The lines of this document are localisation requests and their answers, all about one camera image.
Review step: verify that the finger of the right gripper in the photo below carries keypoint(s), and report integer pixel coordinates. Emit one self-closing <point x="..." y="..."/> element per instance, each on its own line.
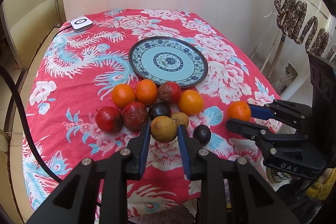
<point x="267" y="111"/>
<point x="254" y="131"/>

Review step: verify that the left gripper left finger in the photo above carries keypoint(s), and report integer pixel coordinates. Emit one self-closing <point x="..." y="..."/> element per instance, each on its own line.
<point x="124" y="165"/>

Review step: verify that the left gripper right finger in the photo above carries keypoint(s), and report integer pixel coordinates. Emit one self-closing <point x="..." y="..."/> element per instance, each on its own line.
<point x="199" y="164"/>

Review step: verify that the orange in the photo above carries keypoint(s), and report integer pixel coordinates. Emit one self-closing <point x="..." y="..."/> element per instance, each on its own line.
<point x="191" y="102"/>
<point x="239" y="110"/>
<point x="146" y="92"/>
<point x="122" y="95"/>

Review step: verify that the dark plum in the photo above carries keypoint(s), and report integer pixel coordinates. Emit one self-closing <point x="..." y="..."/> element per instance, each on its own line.
<point x="203" y="134"/>
<point x="159" y="109"/>

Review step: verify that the shiny red apple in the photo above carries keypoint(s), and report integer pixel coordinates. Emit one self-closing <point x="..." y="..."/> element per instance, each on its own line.
<point x="109" y="119"/>

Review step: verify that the dark red speckled fruit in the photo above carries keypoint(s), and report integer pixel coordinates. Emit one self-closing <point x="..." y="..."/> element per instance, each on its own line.
<point x="135" y="115"/>

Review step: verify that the small brown round fruit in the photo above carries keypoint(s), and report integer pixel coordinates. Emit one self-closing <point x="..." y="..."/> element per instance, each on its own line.
<point x="180" y="119"/>

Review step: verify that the large brown round fruit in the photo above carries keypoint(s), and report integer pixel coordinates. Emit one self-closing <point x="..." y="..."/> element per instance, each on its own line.
<point x="163" y="129"/>

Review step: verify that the wrinkled red passion fruit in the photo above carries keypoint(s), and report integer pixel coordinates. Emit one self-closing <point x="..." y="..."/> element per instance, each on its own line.
<point x="169" y="92"/>

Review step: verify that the red floral tablecloth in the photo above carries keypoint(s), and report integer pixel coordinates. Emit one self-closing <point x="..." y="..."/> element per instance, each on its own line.
<point x="82" y="72"/>

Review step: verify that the hanging dried sausages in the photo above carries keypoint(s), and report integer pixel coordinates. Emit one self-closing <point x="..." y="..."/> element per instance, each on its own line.
<point x="291" y="21"/>

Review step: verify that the blue patterned ceramic plate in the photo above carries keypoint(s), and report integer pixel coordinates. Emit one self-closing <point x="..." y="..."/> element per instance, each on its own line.
<point x="163" y="59"/>

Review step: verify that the white square device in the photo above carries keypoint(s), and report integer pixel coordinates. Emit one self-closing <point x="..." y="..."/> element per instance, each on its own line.
<point x="81" y="23"/>

